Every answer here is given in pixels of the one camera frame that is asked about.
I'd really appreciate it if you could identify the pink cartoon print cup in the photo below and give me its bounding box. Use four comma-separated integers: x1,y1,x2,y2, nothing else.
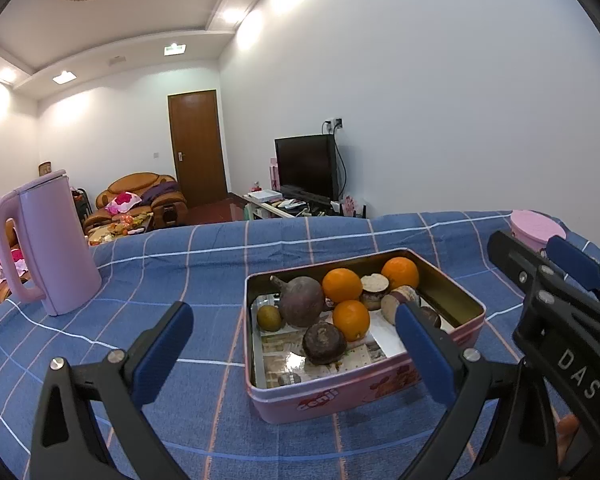
510,209,568,253

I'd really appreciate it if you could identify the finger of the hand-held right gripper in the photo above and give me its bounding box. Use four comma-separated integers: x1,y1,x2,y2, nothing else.
545,236,600,312
487,230,557,307

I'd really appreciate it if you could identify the small yellow-green fruit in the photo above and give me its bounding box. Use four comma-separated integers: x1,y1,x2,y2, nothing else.
256,305,283,332

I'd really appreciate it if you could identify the coffee table with snacks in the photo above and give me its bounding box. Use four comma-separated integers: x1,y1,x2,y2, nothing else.
87,212,153,246

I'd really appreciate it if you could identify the round dark water chestnut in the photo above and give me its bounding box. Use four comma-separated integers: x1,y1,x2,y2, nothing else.
302,322,348,366

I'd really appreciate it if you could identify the lilac electric kettle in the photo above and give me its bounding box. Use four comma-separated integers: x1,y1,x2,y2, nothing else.
0,170,102,317

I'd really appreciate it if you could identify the brown leather armchair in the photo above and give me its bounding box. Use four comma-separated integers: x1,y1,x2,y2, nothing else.
96,172,188,228

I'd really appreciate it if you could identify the brown wooden door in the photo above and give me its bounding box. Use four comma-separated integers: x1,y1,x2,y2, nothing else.
168,90,229,208

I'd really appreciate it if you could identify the purple throw blanket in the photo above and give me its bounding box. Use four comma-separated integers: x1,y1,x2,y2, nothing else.
140,181,181,206

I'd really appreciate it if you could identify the white television stand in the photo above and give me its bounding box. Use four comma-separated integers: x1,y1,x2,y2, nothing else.
243,190,371,222

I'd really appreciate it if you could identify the pink metal tin box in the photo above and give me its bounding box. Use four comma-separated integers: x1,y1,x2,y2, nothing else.
244,248,486,426

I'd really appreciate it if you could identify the black television cable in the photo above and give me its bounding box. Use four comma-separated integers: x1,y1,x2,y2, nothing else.
333,132,352,202

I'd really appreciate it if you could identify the black rack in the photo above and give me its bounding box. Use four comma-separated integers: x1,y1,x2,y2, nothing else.
70,187,93,233

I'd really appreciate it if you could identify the large purple round root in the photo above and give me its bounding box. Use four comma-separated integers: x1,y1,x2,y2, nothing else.
270,275,327,329

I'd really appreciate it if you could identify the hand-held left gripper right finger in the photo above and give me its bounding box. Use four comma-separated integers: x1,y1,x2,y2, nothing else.
395,301,562,480

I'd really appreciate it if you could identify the medium orange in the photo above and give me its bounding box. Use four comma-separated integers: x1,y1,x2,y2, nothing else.
332,300,371,342

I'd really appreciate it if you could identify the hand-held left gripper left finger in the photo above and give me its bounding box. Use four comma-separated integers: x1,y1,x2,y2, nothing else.
29,301,195,480

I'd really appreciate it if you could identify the printed paper lining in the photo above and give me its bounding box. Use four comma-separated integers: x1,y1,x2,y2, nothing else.
252,295,456,391

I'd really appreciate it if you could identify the blue plaid blanket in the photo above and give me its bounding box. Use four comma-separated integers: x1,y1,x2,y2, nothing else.
0,210,600,480

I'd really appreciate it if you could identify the small orange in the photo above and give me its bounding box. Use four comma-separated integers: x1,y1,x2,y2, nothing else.
381,256,420,291

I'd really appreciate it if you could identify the black television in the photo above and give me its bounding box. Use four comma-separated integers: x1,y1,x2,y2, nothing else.
274,134,341,202

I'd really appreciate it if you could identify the large orange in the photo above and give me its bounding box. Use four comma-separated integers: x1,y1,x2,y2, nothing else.
322,268,364,304

